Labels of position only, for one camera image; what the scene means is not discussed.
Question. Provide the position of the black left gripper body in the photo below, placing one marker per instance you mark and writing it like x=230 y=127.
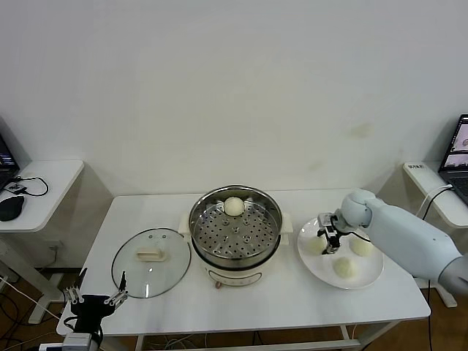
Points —
x=91 y=309

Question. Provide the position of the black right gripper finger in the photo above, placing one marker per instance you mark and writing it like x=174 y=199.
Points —
x=327 y=246
x=337 y=239

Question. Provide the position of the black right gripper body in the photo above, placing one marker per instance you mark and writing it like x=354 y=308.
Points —
x=334 y=225

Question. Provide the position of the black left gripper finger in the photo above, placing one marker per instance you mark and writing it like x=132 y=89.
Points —
x=118 y=297
x=75 y=294

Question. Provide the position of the white steamed baozi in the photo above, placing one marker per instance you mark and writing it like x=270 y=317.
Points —
x=316 y=248
x=346 y=268
x=362 y=248
x=234 y=205

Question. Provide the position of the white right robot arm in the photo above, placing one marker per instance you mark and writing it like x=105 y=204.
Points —
x=402 y=234

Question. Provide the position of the perforated steel steamer basket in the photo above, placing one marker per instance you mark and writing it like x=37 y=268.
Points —
x=234 y=237

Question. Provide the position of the round white plate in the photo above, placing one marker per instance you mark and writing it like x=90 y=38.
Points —
x=321 y=270

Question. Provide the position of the small label sticker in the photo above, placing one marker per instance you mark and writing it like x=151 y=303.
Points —
x=416 y=167

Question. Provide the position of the white side desk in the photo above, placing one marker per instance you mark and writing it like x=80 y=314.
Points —
x=44 y=197
x=453 y=215

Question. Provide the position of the black computer mouse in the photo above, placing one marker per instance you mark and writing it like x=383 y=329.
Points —
x=11 y=208

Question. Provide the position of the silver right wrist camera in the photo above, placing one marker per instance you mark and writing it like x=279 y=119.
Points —
x=323 y=220

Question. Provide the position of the white table frame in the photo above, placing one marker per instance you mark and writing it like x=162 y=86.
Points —
x=311 y=343

